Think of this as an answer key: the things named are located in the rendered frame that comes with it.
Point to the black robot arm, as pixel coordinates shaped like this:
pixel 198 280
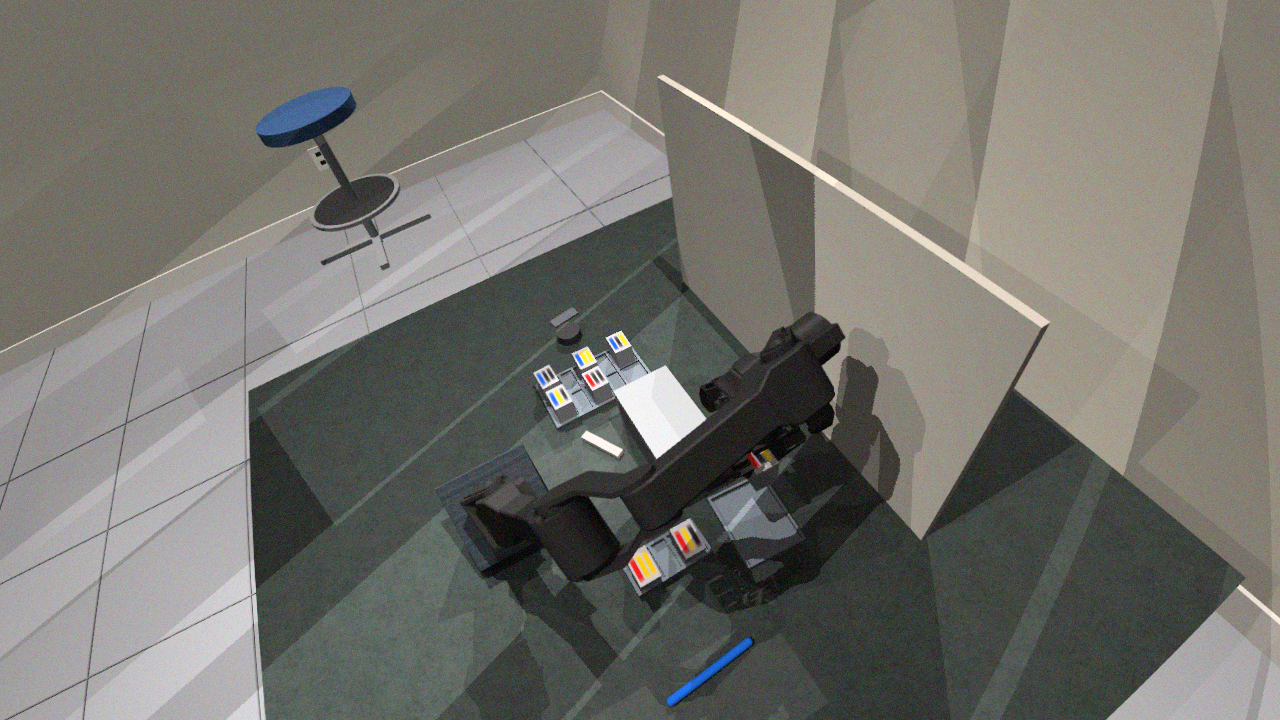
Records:
pixel 782 385

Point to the blue rod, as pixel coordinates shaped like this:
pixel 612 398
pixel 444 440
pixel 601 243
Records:
pixel 709 672

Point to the grey flat panel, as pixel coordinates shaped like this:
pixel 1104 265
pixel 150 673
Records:
pixel 932 349

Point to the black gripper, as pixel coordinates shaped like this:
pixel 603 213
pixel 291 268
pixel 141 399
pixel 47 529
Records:
pixel 780 442

